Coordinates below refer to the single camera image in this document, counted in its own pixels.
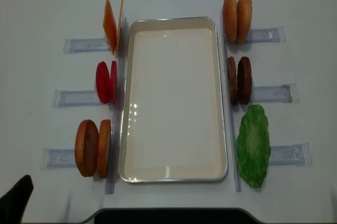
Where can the outer brown meat patty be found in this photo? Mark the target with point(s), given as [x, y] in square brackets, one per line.
[244, 80]

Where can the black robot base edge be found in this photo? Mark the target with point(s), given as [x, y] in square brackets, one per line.
[174, 216]

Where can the outer orange cheese slice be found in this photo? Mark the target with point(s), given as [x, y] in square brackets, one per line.
[109, 26]

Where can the clear acrylic rack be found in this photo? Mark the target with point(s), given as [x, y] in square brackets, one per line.
[296, 154]
[65, 158]

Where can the orange cheese slice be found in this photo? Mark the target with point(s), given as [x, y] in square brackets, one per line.
[109, 26]
[119, 29]

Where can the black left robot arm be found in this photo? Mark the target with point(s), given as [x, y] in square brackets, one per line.
[14, 202]

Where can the right clear acrylic rack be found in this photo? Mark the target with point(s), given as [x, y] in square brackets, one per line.
[296, 154]

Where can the bun half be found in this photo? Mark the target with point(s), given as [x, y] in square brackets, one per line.
[86, 145]
[103, 148]
[230, 19]
[244, 17]

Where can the white rectangular metal tray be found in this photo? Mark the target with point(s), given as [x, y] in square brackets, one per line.
[172, 126]

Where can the red tomato slice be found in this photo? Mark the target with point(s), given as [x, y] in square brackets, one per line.
[102, 82]
[113, 82]

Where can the inner red tomato slice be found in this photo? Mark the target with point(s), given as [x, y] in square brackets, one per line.
[113, 82]

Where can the left clear acrylic rack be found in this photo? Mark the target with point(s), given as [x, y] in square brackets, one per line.
[65, 158]

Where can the inner orange cheese slice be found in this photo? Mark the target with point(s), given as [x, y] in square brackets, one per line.
[119, 29]

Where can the inner brown meat patty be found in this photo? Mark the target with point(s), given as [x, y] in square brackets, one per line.
[231, 71]

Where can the brown meat patty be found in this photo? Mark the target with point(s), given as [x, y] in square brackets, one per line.
[231, 71]
[244, 80]

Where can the green lettuce leaf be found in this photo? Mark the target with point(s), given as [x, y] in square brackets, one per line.
[253, 146]

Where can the outer red tomato slice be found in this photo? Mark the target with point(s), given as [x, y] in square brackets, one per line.
[102, 82]

